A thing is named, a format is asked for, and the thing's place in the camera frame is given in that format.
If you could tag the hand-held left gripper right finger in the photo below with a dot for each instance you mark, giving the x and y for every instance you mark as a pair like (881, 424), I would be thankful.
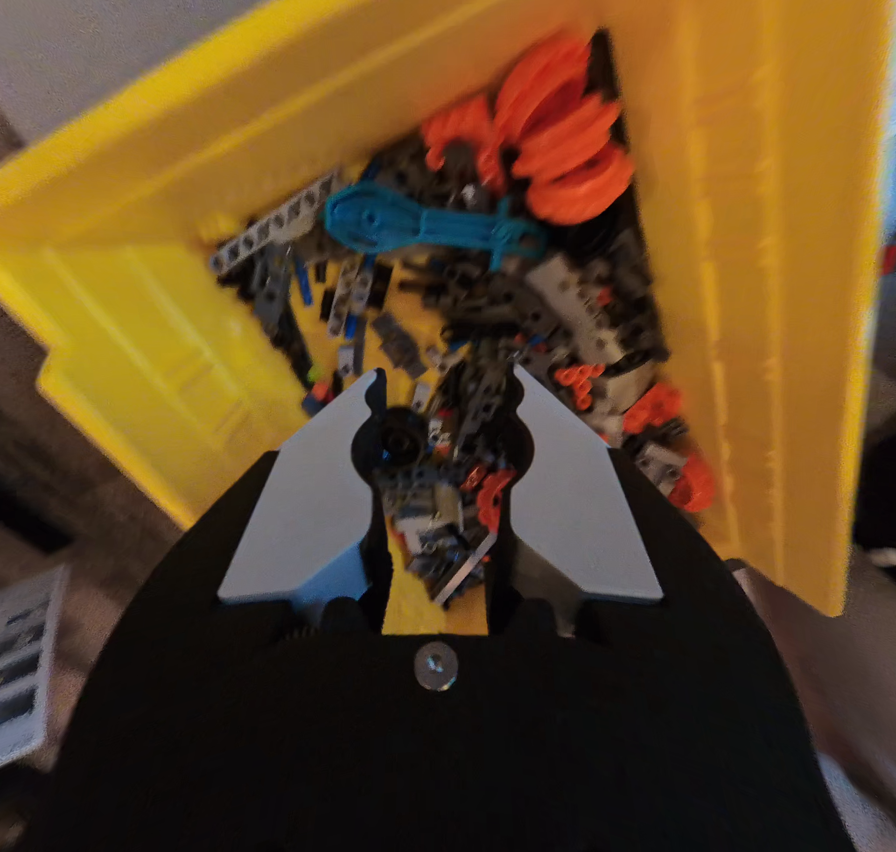
(581, 509)

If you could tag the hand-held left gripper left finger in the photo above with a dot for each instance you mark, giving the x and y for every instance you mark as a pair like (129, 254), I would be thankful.
(308, 502)

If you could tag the pile of building kit parts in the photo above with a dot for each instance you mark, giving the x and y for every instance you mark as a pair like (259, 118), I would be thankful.
(490, 306)

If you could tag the yellow plastic bin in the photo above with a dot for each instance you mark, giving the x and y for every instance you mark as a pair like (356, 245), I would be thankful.
(210, 131)

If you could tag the light grey holed beam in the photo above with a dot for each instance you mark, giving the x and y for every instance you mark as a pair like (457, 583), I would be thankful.
(273, 225)

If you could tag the blue brick separator tool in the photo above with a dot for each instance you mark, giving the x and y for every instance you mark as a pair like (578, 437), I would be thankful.
(378, 218)

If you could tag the person's leg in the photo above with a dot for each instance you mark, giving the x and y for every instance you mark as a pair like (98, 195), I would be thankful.
(826, 670)

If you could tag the printed paper leaflet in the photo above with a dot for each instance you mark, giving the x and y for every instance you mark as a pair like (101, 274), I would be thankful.
(28, 656)

